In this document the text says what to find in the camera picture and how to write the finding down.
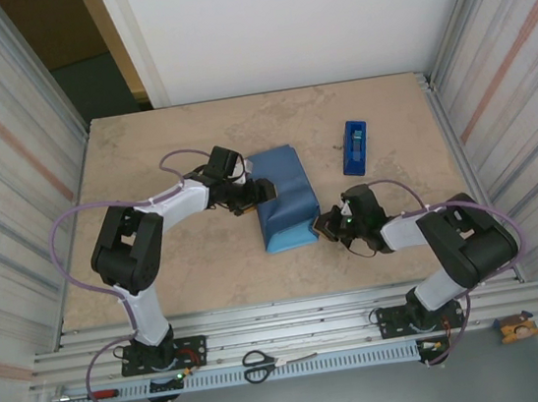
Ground blue wrapping paper sheet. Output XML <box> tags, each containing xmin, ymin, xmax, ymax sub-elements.
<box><xmin>245</xmin><ymin>141</ymin><xmax>327</xmax><ymax>257</ymax></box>

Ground blue tape dispenser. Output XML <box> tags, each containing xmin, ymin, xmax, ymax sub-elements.
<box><xmin>336</xmin><ymin>118</ymin><xmax>375</xmax><ymax>178</ymax></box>

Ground small black electronics module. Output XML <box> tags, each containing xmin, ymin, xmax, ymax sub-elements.
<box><xmin>414</xmin><ymin>334</ymin><xmax>452</xmax><ymax>357</ymax></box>
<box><xmin>146</xmin><ymin>368</ymin><xmax>199</xmax><ymax>395</ymax></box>

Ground small wooden toy figure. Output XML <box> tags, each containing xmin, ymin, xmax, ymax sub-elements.
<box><xmin>492</xmin><ymin>308</ymin><xmax>538</xmax><ymax>345</ymax></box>

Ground brown wooden door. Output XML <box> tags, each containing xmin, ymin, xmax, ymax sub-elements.
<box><xmin>0</xmin><ymin>0</ymin><xmax>111</xmax><ymax>78</ymax></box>

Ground black right camera cable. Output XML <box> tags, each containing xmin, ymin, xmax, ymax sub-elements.
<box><xmin>345</xmin><ymin>234</ymin><xmax>379</xmax><ymax>261</ymax></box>

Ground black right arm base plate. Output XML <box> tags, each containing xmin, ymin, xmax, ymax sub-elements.
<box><xmin>370</xmin><ymin>297</ymin><xmax>465</xmax><ymax>343</ymax></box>

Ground grey slotted cable duct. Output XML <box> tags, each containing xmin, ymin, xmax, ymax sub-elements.
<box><xmin>50</xmin><ymin>341</ymin><xmax>423</xmax><ymax>402</ymax></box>

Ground black-handled scissors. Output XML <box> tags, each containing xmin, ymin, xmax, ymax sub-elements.
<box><xmin>240</xmin><ymin>341</ymin><xmax>322</xmax><ymax>386</ymax></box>

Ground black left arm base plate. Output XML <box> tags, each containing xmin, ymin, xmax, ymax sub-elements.
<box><xmin>117</xmin><ymin>334</ymin><xmax>210</xmax><ymax>379</ymax></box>

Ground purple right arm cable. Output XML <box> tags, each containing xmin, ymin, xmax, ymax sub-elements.
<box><xmin>365</xmin><ymin>161</ymin><xmax>538</xmax><ymax>373</ymax></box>

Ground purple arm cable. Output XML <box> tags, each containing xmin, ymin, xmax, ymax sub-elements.
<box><xmin>39</xmin><ymin>146</ymin><xmax>245</xmax><ymax>402</ymax></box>
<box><xmin>365</xmin><ymin>161</ymin><xmax>538</xmax><ymax>373</ymax></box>

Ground white door frame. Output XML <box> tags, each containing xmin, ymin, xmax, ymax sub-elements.
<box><xmin>95</xmin><ymin>0</ymin><xmax>172</xmax><ymax>117</ymax></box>

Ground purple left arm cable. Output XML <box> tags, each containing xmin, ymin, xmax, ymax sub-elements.
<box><xmin>39</xmin><ymin>146</ymin><xmax>245</xmax><ymax>402</ymax></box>

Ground red-handled screwdriver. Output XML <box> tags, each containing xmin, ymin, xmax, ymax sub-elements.
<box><xmin>51</xmin><ymin>387</ymin><xmax>121</xmax><ymax>402</ymax></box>

